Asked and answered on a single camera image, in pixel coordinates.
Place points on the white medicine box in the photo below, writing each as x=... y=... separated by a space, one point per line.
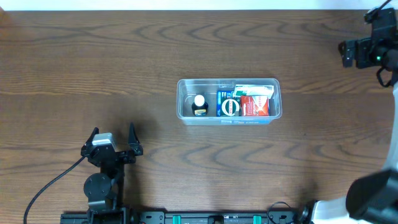
x=254 y=90

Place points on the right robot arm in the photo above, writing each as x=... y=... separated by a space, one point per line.
x=373 y=198

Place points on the blue fever patch box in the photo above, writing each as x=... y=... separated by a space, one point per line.
x=221 y=95

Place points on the clear plastic container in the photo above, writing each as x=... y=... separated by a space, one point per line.
x=187 y=89

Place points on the green square packet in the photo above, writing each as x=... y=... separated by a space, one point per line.
x=230 y=107

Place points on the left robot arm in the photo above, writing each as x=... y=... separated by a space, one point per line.
x=104 y=190

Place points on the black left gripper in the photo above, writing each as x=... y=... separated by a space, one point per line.
x=135 y=149

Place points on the red square packet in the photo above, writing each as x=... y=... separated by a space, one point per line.
x=254 y=106

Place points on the black mounting rail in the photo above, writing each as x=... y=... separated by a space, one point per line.
x=130 y=216

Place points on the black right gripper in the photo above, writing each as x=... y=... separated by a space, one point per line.
x=352 y=53

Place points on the small dark medicine bottle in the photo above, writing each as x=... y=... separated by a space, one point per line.
x=199 y=106

